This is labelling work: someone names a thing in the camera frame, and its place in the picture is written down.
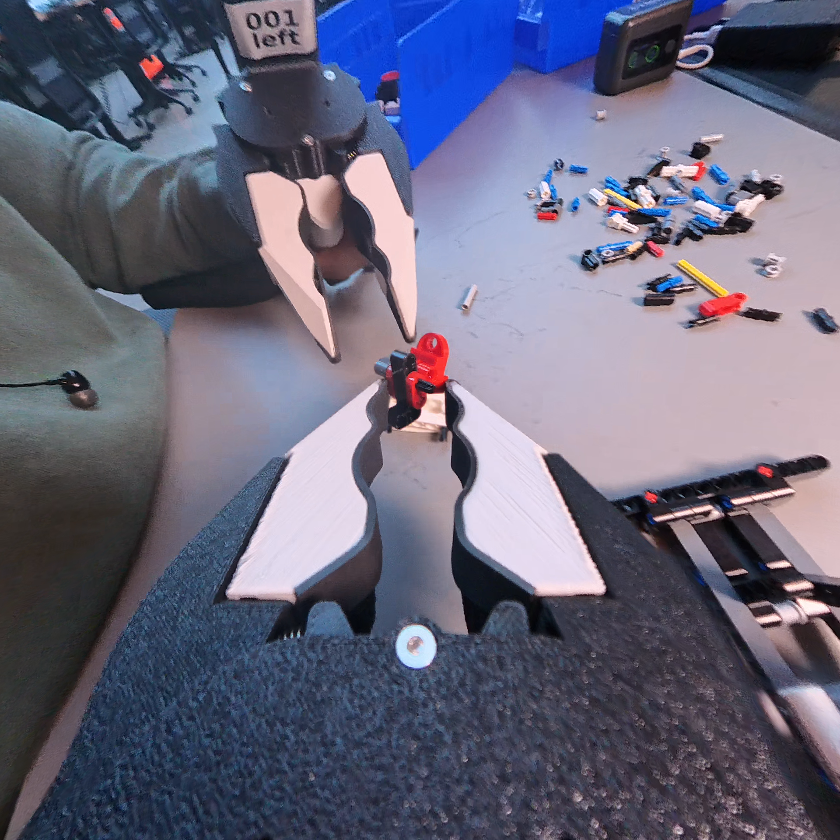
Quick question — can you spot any black device with green screen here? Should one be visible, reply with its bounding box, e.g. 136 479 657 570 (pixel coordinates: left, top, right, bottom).
594 0 693 95

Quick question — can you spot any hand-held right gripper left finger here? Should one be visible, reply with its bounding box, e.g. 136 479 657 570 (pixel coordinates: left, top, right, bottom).
226 384 392 610

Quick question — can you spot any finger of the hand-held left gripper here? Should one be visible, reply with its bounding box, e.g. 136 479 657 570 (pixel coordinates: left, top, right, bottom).
342 151 421 346
247 171 342 364

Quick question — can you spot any red toy brick piece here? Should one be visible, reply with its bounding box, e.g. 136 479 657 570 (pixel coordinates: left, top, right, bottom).
376 332 451 410

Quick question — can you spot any black power adapter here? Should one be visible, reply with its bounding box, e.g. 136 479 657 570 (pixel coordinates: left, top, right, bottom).
716 0 840 67

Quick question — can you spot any person's left hand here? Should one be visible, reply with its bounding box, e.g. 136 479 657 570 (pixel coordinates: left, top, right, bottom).
315 247 375 283

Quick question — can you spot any white cable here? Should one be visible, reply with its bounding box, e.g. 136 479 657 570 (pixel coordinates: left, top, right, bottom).
674 37 723 72

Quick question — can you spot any green sweatshirt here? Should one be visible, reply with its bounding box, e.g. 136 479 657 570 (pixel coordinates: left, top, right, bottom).
0 197 172 821

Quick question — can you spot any white toy brick piece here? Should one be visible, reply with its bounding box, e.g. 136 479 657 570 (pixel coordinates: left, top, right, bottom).
392 401 447 435

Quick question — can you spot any grey desk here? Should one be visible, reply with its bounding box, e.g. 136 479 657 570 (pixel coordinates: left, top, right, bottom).
7 59 840 840

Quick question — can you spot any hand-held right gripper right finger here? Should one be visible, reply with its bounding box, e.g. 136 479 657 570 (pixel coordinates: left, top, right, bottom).
445 384 609 609

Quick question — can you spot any toy vehicle chassis build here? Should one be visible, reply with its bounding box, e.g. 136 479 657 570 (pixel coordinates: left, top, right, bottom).
611 455 840 788

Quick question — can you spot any black office chair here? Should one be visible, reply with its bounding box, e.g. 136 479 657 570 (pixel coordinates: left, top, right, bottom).
99 0 204 119

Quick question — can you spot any pile of small toy bricks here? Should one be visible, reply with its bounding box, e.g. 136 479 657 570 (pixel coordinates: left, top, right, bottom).
532 132 840 336

